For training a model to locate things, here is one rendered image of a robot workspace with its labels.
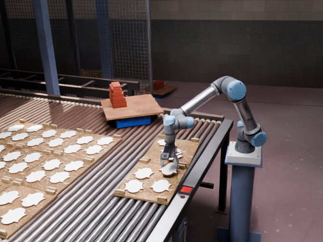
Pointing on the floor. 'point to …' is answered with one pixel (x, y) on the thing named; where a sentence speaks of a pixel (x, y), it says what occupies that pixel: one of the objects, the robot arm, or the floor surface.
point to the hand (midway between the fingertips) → (168, 168)
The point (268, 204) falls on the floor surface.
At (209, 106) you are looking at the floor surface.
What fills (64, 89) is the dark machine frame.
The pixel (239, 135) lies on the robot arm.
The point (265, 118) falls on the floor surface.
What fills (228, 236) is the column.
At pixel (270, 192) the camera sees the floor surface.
